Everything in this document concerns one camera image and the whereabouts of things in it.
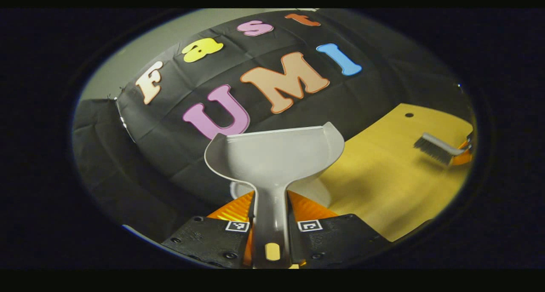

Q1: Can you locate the small grey broom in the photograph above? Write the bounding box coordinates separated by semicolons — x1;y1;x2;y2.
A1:
413;132;470;166

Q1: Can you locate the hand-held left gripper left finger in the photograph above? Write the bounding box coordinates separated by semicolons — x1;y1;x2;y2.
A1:
161;191;256;269

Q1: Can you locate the white ribbed garbage bin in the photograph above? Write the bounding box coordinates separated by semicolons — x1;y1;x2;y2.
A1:
230;177;333;208

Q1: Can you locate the grey plastic dustpan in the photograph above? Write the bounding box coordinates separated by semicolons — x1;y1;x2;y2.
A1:
204;122;344;269

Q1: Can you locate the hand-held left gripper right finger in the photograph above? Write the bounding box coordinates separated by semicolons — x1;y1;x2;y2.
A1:
286;191;390;269

